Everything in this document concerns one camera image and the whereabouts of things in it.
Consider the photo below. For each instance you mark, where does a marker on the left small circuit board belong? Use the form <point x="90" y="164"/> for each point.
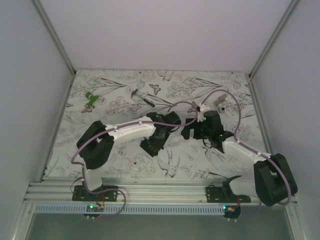
<point x="93" y="211"/>

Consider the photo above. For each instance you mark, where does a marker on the aluminium corner post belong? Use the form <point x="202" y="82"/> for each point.
<point x="38" y="6"/>
<point x="274" y="36"/>

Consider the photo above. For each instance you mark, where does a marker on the right small circuit board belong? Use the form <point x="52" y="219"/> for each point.
<point x="232" y="212"/>

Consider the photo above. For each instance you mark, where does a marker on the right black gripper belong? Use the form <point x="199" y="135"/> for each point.
<point x="186" y="131"/>

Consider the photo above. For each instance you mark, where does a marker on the floral patterned table mat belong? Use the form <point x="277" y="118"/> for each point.
<point x="168" y="90"/>

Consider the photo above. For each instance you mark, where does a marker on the left aluminium corner post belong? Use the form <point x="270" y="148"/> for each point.
<point x="38" y="6"/>

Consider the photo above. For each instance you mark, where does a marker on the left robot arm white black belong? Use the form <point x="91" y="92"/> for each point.
<point x="97" y="142"/>

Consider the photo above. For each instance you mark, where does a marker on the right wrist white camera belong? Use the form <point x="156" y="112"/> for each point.
<point x="202" y="108"/>

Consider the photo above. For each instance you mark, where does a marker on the white slotted cable duct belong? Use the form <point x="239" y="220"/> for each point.
<point x="135" y="209"/>

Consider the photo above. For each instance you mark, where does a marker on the small black handled hammer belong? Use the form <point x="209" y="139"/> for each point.
<point x="135" y="93"/>

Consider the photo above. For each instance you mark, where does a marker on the small circuit board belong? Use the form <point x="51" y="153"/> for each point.
<point x="93" y="211"/>
<point x="232" y="212"/>

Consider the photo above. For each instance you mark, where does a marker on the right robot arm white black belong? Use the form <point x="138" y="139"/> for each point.
<point x="273" y="180"/>

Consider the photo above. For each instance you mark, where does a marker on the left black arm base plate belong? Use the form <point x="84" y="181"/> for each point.
<point x="80" y="194"/>

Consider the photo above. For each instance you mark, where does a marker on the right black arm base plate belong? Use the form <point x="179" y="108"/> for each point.
<point x="215" y="195"/>

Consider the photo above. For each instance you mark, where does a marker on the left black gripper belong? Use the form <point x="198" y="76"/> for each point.
<point x="160" y="145"/>

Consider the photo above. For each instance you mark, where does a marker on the aluminium rail front frame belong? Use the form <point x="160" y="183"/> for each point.
<point x="137" y="190"/>

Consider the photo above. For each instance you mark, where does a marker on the right aluminium corner post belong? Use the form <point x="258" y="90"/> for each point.
<point x="274" y="36"/>

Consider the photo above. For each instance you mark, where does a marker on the black fuse box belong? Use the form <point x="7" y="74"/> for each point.
<point x="151" y="148"/>

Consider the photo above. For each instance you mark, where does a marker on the grey metal fitting part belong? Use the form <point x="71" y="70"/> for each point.
<point x="220" y="100"/>

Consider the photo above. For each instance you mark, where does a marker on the green plastic connector part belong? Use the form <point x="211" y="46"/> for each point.
<point x="91" y="100"/>

